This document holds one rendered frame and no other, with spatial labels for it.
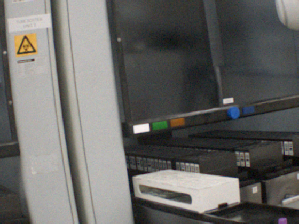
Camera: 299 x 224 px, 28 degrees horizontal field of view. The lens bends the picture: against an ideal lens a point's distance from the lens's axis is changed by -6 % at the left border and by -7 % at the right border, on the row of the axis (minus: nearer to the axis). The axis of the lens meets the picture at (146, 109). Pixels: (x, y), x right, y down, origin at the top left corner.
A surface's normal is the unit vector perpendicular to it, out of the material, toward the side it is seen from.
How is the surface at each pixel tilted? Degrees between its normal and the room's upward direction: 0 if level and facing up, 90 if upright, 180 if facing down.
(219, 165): 90
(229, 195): 90
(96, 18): 90
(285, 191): 90
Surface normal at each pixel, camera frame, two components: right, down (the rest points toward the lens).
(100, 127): 0.46, -0.01
